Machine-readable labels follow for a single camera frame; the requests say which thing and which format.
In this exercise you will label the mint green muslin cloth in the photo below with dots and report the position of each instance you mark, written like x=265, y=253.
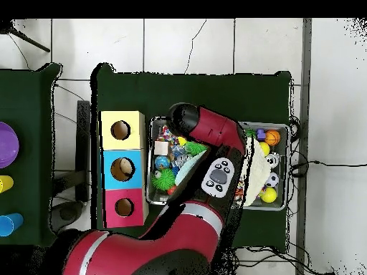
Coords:
x=186, y=170

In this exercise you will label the black tripod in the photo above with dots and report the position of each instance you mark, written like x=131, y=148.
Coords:
x=7, y=26

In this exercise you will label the plain green spiky ball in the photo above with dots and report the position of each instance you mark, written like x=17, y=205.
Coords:
x=195, y=148

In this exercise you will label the plain wooden block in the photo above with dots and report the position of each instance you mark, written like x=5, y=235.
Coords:
x=161, y=148

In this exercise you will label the cream muslin cloth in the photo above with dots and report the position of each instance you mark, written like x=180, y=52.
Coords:
x=258, y=166

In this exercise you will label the dark green side table cloth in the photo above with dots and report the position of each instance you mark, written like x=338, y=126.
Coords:
x=34, y=114

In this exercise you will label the dark green tablecloth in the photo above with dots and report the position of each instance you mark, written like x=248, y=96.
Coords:
x=241, y=91

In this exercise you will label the wooden box with three holes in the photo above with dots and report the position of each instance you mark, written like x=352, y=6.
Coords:
x=109, y=172

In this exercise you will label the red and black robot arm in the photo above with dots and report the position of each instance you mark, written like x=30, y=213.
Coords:
x=215, y=129

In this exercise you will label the yellow cup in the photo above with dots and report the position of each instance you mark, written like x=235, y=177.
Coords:
x=6, y=184

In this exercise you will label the blue globe ball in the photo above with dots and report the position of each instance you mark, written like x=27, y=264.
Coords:
x=161, y=162

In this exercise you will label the purple plate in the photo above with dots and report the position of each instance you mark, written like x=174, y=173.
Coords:
x=7, y=144

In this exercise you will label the red ball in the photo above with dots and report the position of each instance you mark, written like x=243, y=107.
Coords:
x=172, y=190

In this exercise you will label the green spiky ball with eyes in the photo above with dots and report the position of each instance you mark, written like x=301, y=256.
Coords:
x=164, y=180

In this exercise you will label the blue cup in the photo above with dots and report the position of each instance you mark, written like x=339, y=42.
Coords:
x=10, y=224

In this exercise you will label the clear mesh bin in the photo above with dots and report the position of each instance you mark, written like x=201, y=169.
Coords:
x=275, y=203

